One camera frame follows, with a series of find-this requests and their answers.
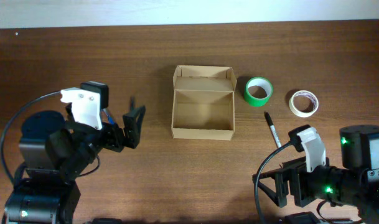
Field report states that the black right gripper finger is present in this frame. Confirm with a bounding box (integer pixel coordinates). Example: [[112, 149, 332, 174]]
[[258, 172, 288, 208], [281, 160, 297, 174]]

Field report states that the black marker pen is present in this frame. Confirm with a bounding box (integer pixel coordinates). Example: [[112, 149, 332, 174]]
[[264, 111, 282, 147]]

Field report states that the white masking tape roll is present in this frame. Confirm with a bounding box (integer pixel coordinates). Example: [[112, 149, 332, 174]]
[[288, 90, 319, 118]]

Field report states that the green tape roll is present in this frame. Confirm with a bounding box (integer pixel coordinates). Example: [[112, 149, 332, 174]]
[[244, 77, 273, 107]]

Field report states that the blue ballpoint pen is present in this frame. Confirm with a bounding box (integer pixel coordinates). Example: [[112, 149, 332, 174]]
[[103, 108, 115, 124]]

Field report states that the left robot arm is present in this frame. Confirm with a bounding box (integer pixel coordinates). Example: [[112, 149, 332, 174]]
[[2, 101, 146, 223]]

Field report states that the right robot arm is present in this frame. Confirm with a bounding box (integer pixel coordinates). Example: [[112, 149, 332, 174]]
[[252, 124, 379, 223]]

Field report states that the open cardboard box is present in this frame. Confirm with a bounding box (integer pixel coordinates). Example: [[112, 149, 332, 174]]
[[171, 65, 236, 141]]

